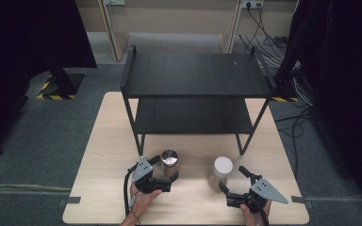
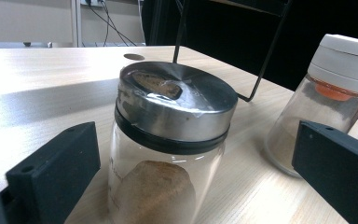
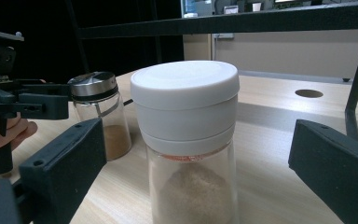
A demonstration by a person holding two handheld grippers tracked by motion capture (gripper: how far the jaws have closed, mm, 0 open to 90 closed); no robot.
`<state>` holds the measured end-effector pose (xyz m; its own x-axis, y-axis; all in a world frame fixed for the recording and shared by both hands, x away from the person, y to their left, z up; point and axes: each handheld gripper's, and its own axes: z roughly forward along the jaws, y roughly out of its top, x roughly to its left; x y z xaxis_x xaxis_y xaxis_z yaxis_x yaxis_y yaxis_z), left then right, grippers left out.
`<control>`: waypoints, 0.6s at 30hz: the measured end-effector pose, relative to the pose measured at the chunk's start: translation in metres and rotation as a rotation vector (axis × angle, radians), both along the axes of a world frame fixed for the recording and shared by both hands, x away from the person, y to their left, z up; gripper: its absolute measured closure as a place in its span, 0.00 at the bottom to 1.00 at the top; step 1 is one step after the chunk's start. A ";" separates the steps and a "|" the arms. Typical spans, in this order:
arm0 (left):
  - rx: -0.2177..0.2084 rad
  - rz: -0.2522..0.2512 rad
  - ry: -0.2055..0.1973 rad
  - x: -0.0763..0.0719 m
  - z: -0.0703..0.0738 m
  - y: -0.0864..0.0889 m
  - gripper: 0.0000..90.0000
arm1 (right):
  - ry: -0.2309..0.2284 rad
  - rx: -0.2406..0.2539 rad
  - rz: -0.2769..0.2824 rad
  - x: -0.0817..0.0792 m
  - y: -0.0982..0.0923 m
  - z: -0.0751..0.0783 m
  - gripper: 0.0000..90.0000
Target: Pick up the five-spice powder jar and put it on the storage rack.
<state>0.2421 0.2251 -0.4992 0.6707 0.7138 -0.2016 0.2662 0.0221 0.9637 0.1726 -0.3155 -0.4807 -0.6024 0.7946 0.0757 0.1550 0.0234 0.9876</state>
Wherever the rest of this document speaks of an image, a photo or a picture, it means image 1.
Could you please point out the person's right hand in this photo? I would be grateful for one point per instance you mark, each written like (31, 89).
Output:
(254, 219)

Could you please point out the dark tape strip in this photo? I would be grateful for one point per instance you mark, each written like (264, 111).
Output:
(70, 200)
(301, 201)

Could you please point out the black stand base striped tape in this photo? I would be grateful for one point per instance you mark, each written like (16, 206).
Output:
(66, 84)

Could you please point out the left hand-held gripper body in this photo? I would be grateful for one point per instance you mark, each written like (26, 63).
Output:
(143, 171)

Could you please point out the glass jar with white lid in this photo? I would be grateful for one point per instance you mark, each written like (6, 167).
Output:
(223, 164)

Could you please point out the white wall socket with plugs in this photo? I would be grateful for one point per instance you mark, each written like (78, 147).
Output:
(253, 3)

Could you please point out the black curtain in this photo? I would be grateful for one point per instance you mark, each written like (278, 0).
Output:
(352, 94)
(19, 62)

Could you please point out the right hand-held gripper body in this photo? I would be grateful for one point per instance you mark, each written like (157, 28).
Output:
(265, 191)

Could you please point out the person's left hand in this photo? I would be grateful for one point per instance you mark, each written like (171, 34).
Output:
(141, 202)

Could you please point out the black two-tier shelf rack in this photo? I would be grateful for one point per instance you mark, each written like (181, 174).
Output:
(194, 75)

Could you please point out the beige partition frame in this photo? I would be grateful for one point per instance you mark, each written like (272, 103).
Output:
(169, 19)

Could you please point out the yellow black striped tape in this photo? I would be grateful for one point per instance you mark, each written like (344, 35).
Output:
(284, 99)

